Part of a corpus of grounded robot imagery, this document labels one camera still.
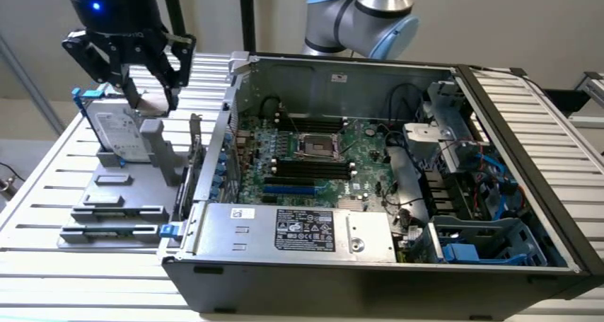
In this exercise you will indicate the silver chipset heatsink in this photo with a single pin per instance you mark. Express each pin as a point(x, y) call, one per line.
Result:
point(353, 204)

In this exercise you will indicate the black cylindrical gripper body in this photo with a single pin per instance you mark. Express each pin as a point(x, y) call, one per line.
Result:
point(114, 7)

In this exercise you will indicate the locking lever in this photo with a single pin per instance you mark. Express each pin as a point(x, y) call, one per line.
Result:
point(297, 124)
point(347, 148)

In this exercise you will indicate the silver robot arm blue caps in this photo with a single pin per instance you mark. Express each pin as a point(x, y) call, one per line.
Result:
point(350, 21)

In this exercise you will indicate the blue plastic drive cage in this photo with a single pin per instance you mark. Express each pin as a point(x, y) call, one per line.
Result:
point(491, 237)

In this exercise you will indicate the blue case latch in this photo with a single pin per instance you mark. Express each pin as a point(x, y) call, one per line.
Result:
point(171, 230)

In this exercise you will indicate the CPU socket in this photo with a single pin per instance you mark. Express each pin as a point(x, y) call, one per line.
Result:
point(318, 146)

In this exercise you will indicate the black expansion slot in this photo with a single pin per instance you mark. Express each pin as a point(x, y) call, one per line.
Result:
point(289, 182)
point(287, 199)

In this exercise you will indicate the blue expansion slot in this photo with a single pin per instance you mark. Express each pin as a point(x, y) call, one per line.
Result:
point(289, 190)

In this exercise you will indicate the black stand pole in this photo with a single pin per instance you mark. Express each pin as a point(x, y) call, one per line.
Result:
point(247, 16)
point(174, 7)

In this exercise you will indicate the metal disk bay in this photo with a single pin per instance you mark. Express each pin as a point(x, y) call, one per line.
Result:
point(443, 131)

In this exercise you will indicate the graphics card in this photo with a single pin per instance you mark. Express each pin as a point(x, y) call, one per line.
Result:
point(193, 166)

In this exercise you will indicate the silver hard disk blue carrier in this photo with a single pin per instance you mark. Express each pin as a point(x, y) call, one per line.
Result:
point(115, 131)

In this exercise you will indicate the green RAM stick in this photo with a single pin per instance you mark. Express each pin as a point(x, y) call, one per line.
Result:
point(118, 213)

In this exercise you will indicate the black open PC case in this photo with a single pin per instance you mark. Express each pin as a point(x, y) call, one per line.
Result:
point(330, 286)

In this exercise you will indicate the black RAM slot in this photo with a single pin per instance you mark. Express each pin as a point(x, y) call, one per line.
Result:
point(314, 124)
point(314, 131)
point(314, 171)
point(314, 166)
point(314, 127)
point(314, 176)
point(314, 120)
point(314, 161)

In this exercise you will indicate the grey air shroud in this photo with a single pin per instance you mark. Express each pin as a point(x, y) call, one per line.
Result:
point(409, 184)

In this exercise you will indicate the aluminium profile frame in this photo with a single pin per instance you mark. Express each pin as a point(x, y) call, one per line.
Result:
point(587, 95)

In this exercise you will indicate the green motherboard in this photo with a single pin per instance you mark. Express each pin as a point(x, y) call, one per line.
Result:
point(369, 170)

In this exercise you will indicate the silver power supply unit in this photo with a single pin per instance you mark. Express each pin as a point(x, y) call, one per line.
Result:
point(265, 233)

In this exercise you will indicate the grey parts rack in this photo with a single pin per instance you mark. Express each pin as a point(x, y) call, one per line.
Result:
point(118, 198)

